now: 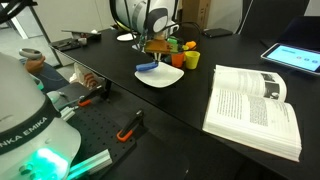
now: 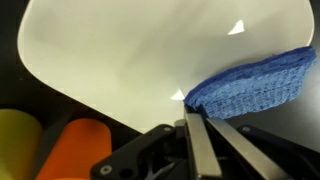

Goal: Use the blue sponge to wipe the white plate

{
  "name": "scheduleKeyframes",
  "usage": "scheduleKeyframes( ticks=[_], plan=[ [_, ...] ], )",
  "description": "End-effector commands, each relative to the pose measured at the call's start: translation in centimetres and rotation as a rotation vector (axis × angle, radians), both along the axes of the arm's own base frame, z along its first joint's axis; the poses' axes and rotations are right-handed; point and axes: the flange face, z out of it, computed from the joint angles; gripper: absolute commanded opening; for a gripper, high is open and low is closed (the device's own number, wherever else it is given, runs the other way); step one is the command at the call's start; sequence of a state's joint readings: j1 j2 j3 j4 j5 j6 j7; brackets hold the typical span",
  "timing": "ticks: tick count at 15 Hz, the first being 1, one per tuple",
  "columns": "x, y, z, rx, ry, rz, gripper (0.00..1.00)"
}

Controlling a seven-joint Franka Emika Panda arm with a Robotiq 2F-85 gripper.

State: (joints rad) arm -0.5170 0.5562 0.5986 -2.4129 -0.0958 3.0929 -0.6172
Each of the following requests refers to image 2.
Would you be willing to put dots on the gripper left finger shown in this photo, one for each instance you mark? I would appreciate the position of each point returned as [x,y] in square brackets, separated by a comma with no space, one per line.
[203,150]

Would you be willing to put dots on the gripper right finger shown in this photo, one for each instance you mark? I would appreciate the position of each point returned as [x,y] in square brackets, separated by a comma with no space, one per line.
[246,150]

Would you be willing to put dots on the blue sponge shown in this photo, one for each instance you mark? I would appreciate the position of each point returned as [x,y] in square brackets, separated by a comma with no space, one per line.
[253,86]

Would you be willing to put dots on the white square plate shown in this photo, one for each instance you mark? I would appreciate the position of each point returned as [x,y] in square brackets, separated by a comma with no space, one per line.
[133,60]

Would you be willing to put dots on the orange cup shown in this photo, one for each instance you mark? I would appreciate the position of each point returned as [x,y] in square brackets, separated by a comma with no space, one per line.
[76,150]

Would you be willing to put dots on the large yellow cup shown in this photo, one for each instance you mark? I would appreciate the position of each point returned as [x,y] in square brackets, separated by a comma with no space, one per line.
[16,146]

